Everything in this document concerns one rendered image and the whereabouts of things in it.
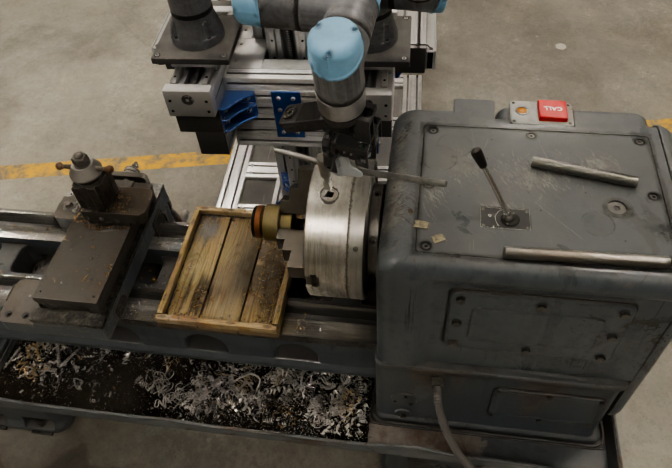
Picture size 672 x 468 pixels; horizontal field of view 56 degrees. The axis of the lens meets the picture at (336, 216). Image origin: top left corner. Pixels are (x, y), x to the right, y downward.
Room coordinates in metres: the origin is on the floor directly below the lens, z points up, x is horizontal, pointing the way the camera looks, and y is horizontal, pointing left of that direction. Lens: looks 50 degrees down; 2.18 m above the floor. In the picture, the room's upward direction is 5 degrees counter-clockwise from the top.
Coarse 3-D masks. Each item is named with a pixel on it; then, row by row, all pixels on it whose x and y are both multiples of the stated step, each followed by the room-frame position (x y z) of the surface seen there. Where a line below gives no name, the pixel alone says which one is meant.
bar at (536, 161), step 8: (536, 160) 0.87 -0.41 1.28; (544, 160) 0.87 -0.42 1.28; (552, 160) 0.87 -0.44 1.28; (544, 168) 0.86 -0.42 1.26; (552, 168) 0.85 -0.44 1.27; (560, 168) 0.85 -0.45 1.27; (568, 168) 0.84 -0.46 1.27; (576, 168) 0.84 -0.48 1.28; (584, 168) 0.84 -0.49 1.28; (592, 168) 0.84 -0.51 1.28; (584, 176) 0.83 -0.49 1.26; (592, 176) 0.82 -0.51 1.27; (600, 176) 0.82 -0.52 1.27; (608, 176) 0.81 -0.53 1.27; (616, 176) 0.81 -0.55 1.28; (624, 176) 0.81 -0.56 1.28; (632, 176) 0.81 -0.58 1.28; (624, 184) 0.80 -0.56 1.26; (632, 184) 0.79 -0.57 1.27
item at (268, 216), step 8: (256, 208) 0.95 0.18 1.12; (264, 208) 0.95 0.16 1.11; (272, 208) 0.94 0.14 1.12; (256, 216) 0.93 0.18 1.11; (264, 216) 0.92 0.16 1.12; (272, 216) 0.92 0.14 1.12; (280, 216) 0.92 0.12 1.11; (288, 216) 0.92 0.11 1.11; (296, 216) 0.95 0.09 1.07; (256, 224) 0.91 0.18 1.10; (264, 224) 0.91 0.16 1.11; (272, 224) 0.90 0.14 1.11; (280, 224) 0.91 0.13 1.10; (288, 224) 0.90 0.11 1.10; (296, 224) 0.94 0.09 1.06; (256, 232) 0.90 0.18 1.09; (264, 232) 0.90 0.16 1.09; (272, 232) 0.89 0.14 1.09; (272, 240) 0.90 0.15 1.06
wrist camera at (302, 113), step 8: (296, 104) 0.84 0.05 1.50; (304, 104) 0.83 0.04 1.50; (312, 104) 0.82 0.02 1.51; (288, 112) 0.82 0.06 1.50; (296, 112) 0.82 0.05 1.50; (304, 112) 0.81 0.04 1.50; (312, 112) 0.80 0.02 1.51; (280, 120) 0.82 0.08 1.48; (288, 120) 0.81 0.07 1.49; (296, 120) 0.80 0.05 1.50; (304, 120) 0.79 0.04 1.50; (312, 120) 0.78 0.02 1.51; (320, 120) 0.77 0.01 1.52; (288, 128) 0.80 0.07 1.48; (296, 128) 0.80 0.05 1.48; (304, 128) 0.79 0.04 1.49; (312, 128) 0.78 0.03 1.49; (320, 128) 0.77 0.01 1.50; (328, 128) 0.77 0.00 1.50
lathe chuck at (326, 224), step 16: (352, 160) 0.98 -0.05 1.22; (320, 176) 0.92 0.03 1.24; (336, 176) 0.91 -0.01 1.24; (352, 176) 0.91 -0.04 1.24; (320, 192) 0.87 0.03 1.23; (320, 208) 0.84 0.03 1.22; (336, 208) 0.84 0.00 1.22; (304, 224) 0.82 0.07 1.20; (320, 224) 0.81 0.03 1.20; (336, 224) 0.81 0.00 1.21; (304, 240) 0.79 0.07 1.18; (320, 240) 0.79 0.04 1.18; (336, 240) 0.78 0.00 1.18; (304, 256) 0.78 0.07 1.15; (320, 256) 0.77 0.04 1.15; (336, 256) 0.76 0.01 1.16; (304, 272) 0.76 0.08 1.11; (320, 272) 0.76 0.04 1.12; (336, 272) 0.75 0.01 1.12; (320, 288) 0.75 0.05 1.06; (336, 288) 0.75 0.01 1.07
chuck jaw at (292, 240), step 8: (280, 232) 0.89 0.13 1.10; (288, 232) 0.88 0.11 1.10; (296, 232) 0.88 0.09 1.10; (280, 240) 0.87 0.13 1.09; (288, 240) 0.86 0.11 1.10; (296, 240) 0.86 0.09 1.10; (280, 248) 0.87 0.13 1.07; (288, 248) 0.84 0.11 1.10; (296, 248) 0.84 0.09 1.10; (288, 256) 0.83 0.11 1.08; (296, 256) 0.82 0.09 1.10; (288, 264) 0.80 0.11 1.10; (296, 264) 0.79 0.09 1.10; (288, 272) 0.79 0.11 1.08; (296, 272) 0.78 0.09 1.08; (312, 280) 0.76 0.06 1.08
